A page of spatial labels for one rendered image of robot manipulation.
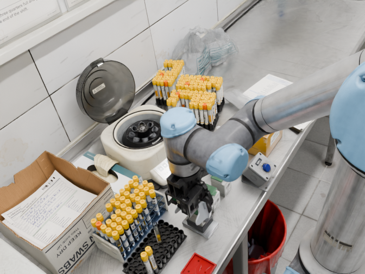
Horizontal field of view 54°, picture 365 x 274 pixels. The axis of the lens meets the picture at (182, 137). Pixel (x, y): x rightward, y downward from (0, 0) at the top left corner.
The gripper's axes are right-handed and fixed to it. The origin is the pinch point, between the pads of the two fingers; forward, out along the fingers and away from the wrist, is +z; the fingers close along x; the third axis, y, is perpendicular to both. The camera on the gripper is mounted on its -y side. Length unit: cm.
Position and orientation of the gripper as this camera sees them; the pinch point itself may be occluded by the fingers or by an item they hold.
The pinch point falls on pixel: (198, 212)
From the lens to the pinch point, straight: 100.4
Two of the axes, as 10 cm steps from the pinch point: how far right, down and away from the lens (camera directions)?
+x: 8.0, 3.2, -5.1
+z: 1.2, 7.4, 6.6
